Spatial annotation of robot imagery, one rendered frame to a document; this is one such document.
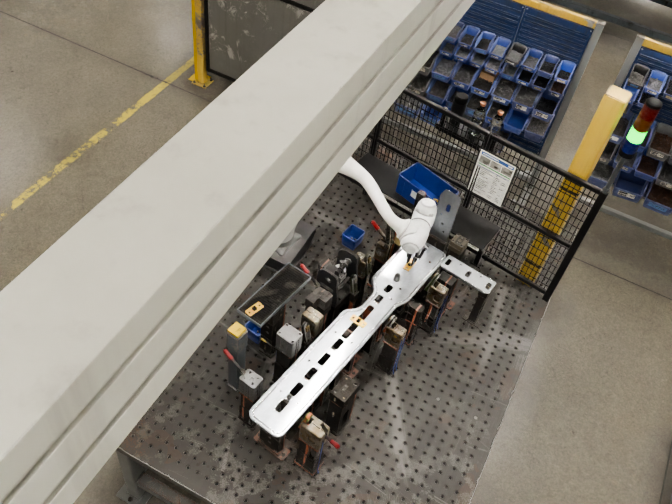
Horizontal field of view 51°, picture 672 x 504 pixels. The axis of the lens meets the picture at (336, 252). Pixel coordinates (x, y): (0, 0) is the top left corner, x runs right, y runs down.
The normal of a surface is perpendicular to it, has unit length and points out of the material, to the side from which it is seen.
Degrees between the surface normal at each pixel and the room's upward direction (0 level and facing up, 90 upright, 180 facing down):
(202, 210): 0
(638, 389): 0
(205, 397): 0
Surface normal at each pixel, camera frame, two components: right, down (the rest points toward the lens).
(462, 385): 0.11, -0.65
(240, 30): -0.47, 0.63
